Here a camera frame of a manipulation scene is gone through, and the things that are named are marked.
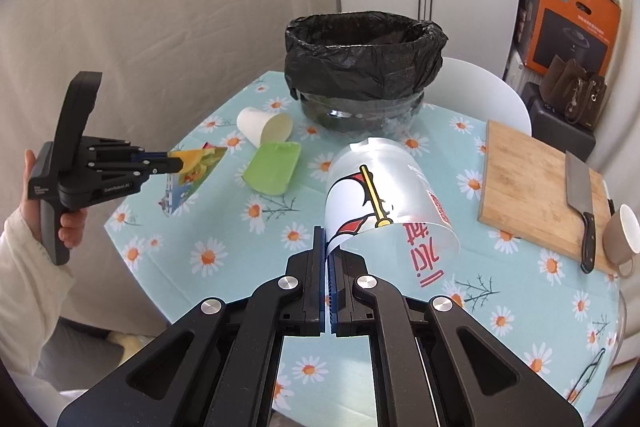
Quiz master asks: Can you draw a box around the colourful snack wrapper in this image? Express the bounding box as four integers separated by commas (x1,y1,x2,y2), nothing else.
160,143,228,216

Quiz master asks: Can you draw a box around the white paper cup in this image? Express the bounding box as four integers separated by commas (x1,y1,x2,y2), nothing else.
236,107,293,148

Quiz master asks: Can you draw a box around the green plastic container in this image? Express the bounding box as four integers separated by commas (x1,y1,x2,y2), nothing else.
242,142,302,196

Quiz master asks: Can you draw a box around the clear printed plastic cup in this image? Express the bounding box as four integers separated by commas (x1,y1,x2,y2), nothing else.
324,138,460,300

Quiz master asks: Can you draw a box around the trash bin with black bag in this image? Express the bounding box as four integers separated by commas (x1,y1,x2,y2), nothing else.
284,11,448,134

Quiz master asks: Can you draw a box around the person's left hand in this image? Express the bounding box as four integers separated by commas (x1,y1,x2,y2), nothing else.
18,148,89,251

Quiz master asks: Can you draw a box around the daisy print blue tablecloth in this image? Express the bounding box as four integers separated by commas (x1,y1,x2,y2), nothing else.
105,72,618,416

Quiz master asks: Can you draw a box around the beige curtain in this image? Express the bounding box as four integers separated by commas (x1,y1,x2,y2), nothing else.
0,0,338,338

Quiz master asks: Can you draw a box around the bamboo cutting board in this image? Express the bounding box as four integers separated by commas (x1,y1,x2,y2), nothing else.
477,119,618,277

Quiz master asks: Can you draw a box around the beige ceramic mug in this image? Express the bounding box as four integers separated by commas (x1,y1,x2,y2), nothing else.
603,204,640,279

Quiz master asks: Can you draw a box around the black storage box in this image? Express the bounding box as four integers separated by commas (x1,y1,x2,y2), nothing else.
521,82,596,161

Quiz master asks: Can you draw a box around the white chair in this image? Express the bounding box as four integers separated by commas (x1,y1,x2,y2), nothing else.
423,57,532,135

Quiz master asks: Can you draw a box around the brown leather handbag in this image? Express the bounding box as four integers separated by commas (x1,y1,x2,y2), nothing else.
540,55,608,131

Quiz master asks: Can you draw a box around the orange Philips appliance box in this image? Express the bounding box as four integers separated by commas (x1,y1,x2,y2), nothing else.
515,0,622,76

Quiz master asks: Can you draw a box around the steel cleaver black handle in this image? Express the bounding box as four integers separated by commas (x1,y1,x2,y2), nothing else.
565,152,597,274

